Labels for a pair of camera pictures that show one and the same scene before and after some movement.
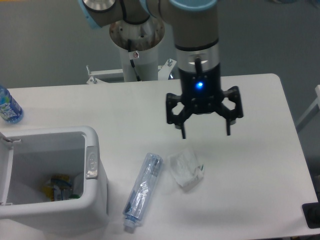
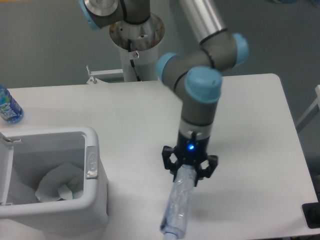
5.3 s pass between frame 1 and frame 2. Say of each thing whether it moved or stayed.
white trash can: stayed
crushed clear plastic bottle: moved
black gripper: moved
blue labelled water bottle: stayed
